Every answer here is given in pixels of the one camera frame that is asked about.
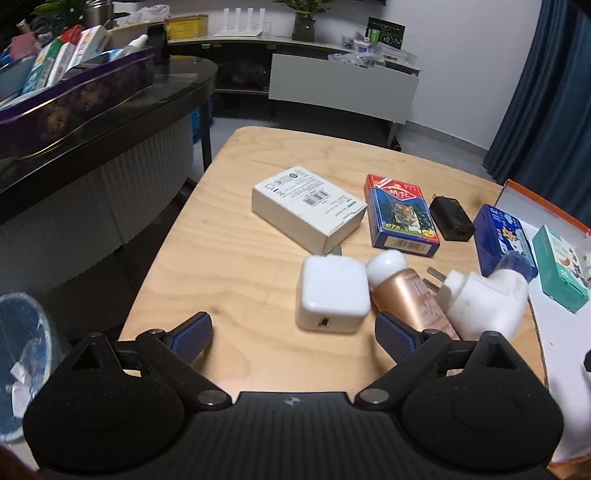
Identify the blue playing card box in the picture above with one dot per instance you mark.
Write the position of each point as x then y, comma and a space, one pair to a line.
401, 217

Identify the white cardboard box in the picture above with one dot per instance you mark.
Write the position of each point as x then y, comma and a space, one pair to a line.
304, 203

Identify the white cube charger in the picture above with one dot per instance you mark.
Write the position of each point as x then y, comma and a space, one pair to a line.
330, 290

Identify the white plug-in repellent device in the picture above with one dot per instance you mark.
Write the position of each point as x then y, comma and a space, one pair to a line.
485, 300

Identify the orange-edged white box tray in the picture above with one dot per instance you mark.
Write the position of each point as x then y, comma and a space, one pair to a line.
554, 341

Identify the yellow box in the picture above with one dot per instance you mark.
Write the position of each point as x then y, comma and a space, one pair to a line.
187, 26

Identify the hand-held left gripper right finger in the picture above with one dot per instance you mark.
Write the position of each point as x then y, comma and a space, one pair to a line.
392, 339

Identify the black stand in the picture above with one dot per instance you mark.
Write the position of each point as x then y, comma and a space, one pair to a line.
158, 46

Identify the potted green plant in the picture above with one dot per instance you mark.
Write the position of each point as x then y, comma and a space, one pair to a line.
304, 25

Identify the metal cup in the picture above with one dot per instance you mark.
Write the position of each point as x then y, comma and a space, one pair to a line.
98, 14

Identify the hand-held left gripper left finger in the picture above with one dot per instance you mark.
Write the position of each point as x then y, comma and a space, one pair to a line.
191, 334

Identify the gold bottle with white cap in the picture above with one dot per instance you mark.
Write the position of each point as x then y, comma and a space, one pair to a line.
406, 295

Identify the purple tin box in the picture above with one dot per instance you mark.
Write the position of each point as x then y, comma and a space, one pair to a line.
69, 110

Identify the green and white carton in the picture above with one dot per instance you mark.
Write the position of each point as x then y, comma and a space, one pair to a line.
41, 67

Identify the blue floss pick box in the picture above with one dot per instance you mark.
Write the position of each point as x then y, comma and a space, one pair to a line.
494, 240

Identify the clear plastic bags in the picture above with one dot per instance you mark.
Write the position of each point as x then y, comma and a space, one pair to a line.
353, 57

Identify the blue water bottle pack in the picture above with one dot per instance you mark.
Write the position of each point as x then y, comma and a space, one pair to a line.
198, 123

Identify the blue curtain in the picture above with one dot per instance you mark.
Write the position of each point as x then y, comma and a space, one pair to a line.
545, 92

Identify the small white bottle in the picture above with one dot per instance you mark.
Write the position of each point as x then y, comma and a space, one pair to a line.
585, 258

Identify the trash bin with blue bag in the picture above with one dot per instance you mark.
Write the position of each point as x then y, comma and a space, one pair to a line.
23, 360

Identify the teal box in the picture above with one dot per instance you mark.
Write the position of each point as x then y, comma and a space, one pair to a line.
558, 263

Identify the red and white carton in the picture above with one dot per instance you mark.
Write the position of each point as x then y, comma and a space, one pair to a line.
64, 53

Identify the black glass table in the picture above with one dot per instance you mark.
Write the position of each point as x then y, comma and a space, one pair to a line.
115, 175

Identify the white television cabinet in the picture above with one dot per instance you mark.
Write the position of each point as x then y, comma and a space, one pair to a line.
341, 87

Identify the black charger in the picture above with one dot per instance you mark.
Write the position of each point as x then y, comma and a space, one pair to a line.
452, 219

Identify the beige container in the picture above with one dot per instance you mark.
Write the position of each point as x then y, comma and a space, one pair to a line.
129, 32

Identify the black and green box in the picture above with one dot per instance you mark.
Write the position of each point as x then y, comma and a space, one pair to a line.
385, 33

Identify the white tube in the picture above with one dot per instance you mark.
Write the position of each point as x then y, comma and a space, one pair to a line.
129, 48

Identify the white and blue carton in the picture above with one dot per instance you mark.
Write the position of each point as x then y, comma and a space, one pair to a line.
90, 44

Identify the white plastic bag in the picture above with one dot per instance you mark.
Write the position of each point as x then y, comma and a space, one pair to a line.
150, 14

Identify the small blue and white box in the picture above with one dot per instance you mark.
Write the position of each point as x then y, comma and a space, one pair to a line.
358, 45

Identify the white router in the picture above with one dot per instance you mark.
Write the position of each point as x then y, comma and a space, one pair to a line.
238, 28

